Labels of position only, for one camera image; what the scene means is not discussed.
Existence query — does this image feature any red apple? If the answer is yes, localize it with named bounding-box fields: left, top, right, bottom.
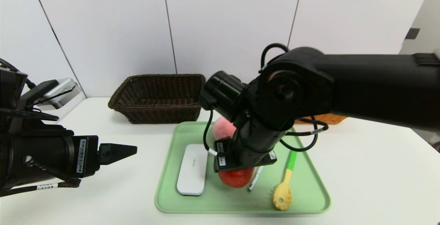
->
left=219, top=167, right=255, bottom=189

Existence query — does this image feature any dark brown wicker basket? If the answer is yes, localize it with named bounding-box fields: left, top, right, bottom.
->
left=108, top=74, right=206, bottom=124

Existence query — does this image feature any white marker pen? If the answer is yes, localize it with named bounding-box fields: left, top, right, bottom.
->
left=248, top=165, right=264, bottom=191

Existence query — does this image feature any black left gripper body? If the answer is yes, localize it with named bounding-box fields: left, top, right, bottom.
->
left=20, top=135, right=100, bottom=185

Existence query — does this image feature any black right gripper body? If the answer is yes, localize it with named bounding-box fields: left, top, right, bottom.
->
left=213, top=119, right=277, bottom=173

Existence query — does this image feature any white whiteboard eraser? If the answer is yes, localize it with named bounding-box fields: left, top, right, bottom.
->
left=176, top=144, right=208, bottom=196

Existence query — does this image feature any light green plastic tray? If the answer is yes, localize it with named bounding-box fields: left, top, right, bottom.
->
left=155, top=121, right=331, bottom=214

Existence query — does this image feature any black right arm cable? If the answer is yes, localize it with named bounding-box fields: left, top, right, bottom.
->
left=203, top=43, right=329, bottom=157

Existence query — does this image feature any orange wicker basket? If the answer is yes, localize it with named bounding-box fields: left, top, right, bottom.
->
left=294, top=113, right=348, bottom=125

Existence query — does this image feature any yellow spoon with green handle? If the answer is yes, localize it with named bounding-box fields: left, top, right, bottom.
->
left=273, top=150, right=298, bottom=211

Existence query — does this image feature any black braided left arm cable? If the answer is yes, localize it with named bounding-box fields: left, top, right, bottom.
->
left=0, top=154, right=81, bottom=197

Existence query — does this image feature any pink plush peach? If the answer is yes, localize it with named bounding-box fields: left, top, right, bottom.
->
left=212, top=116, right=238, bottom=141

